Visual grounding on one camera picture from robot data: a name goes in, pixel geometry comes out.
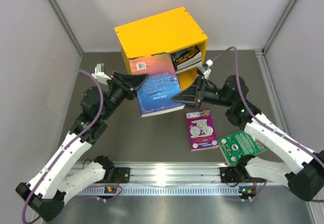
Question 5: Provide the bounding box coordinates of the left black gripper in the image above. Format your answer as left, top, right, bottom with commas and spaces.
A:
101, 70, 150, 121

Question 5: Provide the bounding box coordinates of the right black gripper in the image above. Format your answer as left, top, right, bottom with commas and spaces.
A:
172, 75, 234, 109

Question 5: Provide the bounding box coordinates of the blue sunset cover book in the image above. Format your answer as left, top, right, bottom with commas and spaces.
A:
129, 53, 184, 117

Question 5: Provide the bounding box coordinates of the black cover book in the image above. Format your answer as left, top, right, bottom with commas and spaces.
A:
170, 46, 202, 74

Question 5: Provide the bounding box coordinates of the purple cartoon cover book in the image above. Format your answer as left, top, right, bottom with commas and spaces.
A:
186, 109, 219, 151

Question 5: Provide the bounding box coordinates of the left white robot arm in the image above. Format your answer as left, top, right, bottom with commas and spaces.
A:
16, 70, 149, 223

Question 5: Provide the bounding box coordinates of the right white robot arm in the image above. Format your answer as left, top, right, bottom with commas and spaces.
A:
172, 75, 323, 202

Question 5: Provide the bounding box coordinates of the yellow wooden shelf box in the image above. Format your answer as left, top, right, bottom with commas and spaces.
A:
113, 6, 209, 92

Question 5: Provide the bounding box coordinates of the green cover book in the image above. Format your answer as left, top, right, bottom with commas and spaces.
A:
219, 131, 267, 165

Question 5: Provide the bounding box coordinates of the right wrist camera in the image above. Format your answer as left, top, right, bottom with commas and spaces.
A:
197, 59, 213, 80

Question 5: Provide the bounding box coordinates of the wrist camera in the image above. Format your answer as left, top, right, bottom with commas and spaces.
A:
92, 63, 111, 85
197, 59, 213, 80

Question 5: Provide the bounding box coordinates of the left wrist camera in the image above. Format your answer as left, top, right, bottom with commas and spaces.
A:
92, 63, 111, 85

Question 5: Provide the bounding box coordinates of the aluminium mounting rail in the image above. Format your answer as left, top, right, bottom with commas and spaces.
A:
78, 162, 253, 197

